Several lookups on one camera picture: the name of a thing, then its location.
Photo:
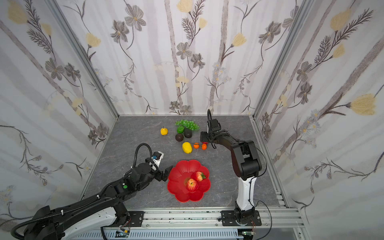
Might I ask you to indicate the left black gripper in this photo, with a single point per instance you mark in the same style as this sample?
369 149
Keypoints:
162 174

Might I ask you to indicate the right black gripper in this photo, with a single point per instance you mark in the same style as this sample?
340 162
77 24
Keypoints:
206 137

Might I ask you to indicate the red flower-shaped fruit bowl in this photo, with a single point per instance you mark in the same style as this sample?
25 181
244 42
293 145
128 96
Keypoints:
183 170

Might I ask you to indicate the yellow lemon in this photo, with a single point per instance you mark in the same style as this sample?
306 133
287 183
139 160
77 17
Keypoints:
187 147

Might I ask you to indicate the red apple fruit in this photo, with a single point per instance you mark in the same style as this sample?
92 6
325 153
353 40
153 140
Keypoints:
191 184

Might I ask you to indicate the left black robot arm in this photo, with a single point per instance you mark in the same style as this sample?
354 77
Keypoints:
54 224

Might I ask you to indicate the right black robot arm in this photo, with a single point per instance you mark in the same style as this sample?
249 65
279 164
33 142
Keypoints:
246 165

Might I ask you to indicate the green lime fruit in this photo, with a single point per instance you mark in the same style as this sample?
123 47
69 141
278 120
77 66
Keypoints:
180 129

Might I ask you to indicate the dark avocado upper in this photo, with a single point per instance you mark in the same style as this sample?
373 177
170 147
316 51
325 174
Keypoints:
188 133

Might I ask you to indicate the green grape bunch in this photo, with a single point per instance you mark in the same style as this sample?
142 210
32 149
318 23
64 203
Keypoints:
188 124

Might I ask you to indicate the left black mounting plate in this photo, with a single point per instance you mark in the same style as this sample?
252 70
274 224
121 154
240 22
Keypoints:
129 219

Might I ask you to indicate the black mounting plate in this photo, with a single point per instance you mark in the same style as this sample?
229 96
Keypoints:
237 218
129 219

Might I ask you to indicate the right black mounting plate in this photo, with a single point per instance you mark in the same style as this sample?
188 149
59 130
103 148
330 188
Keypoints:
237 218

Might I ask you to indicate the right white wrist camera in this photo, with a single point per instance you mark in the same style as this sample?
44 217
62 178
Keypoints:
214 125

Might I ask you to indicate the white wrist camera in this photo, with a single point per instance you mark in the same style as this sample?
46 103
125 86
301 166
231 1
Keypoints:
156 159
214 125

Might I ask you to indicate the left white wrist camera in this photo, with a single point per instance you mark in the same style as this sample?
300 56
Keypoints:
156 159

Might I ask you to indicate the white slotted cable duct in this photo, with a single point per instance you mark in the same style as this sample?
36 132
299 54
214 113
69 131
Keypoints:
178 234

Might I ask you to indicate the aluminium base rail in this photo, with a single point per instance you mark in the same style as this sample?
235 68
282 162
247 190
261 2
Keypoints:
278 223

